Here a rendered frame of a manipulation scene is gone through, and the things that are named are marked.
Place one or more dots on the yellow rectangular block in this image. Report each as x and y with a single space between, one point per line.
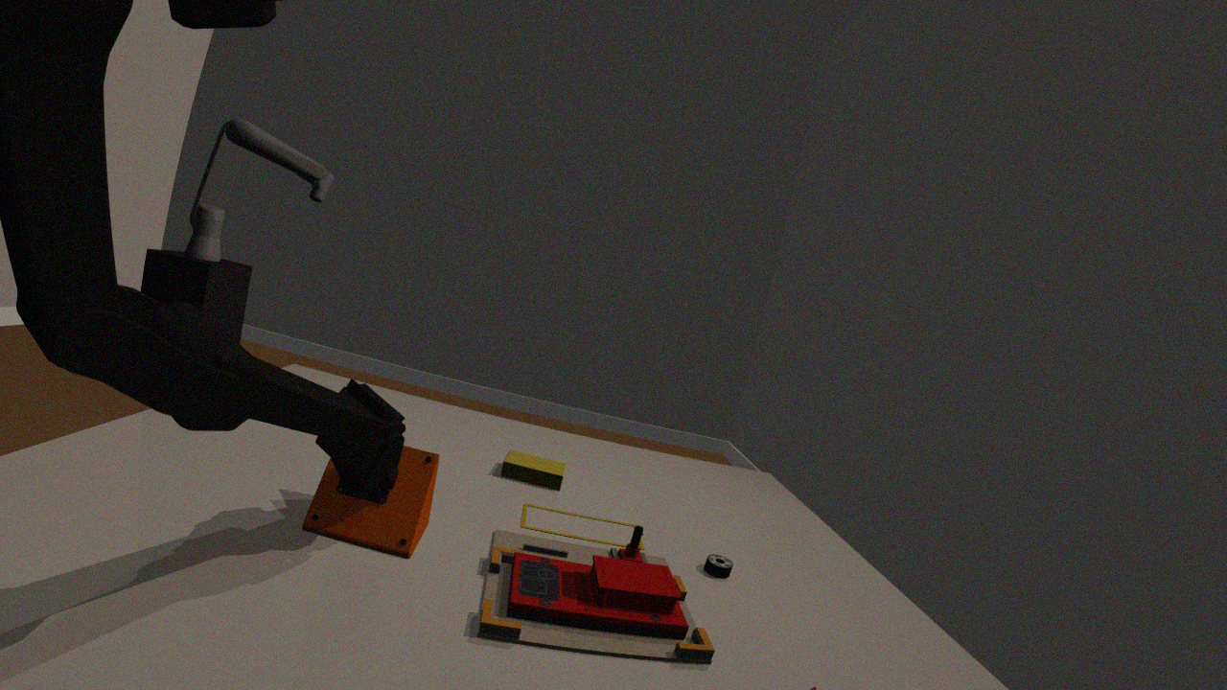
533 470

